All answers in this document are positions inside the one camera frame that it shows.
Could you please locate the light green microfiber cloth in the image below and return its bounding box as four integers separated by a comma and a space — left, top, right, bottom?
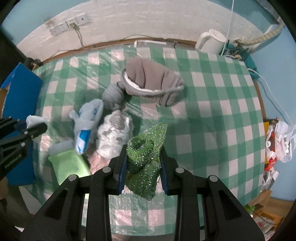
48, 150, 90, 185

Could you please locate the green sparkly scrubber cloth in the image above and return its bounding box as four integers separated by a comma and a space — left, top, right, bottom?
125, 123, 168, 201

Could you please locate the white grey patterned cloth bundle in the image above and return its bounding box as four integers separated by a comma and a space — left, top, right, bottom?
96, 110, 134, 159

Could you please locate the white blue plastic bag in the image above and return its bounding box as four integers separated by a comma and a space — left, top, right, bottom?
69, 99, 104, 155

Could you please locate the brown fleece hat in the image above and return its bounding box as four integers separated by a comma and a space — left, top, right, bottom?
118, 57, 185, 106

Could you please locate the white tissue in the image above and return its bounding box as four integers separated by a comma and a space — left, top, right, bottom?
26, 115, 48, 128

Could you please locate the pink cloth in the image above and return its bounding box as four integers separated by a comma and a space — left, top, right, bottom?
88, 152, 110, 174

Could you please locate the blue cardboard box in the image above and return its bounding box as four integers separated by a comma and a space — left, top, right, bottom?
1, 63, 43, 186

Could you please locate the green checkered tablecloth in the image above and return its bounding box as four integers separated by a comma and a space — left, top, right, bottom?
30, 43, 266, 237

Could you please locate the grey rolled sock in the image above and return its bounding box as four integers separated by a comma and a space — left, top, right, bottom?
102, 82, 125, 111

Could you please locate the white plastic bag pile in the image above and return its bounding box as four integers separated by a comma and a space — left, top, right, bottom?
261, 118, 295, 191

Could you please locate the teal plastic basket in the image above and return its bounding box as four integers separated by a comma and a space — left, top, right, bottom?
220, 40, 259, 81

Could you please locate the white electric kettle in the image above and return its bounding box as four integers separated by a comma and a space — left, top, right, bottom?
195, 29, 226, 54

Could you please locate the grey plugged cable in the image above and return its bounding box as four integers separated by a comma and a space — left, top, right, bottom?
71, 22, 139, 51

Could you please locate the white wall socket strip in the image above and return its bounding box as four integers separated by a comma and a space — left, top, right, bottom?
49, 13, 90, 36

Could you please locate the beige braided hose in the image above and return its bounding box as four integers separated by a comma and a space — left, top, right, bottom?
233, 17, 286, 46

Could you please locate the white hanging cable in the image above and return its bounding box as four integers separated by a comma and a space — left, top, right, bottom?
220, 0, 235, 57

